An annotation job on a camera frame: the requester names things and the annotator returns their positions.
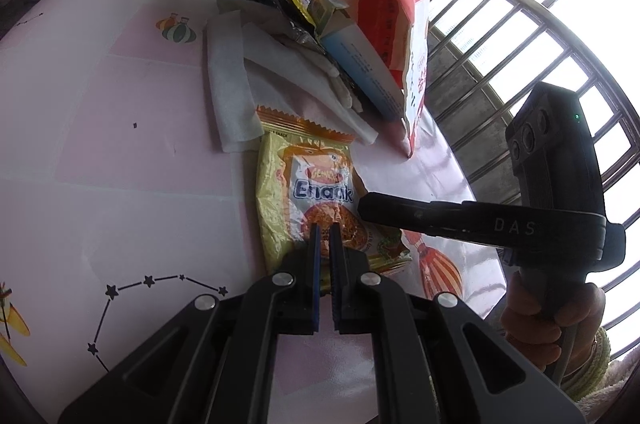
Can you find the blue white medicine box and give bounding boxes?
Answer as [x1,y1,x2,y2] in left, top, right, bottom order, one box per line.
[310,0,406,122]

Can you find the red white snack bag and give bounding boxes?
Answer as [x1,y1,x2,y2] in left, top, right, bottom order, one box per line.
[347,0,433,159]

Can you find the person's right forearm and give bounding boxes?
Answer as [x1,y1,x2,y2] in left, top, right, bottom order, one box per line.
[562,326,636,415]

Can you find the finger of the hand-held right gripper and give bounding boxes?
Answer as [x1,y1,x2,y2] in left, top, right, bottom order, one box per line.
[356,191,506,249]

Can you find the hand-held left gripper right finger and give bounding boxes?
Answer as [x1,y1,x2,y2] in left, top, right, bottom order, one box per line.
[329,221,586,424]

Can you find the person's right hand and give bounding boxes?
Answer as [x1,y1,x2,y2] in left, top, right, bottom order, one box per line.
[500,271,607,380]

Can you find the yellow orange snack packet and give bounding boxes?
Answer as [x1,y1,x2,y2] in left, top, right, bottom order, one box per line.
[255,105,413,297]

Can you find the white paper towel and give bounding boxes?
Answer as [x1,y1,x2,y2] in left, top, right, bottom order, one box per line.
[206,0,379,153]

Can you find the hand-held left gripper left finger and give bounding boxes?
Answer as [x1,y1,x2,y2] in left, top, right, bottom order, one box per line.
[57,224,331,424]

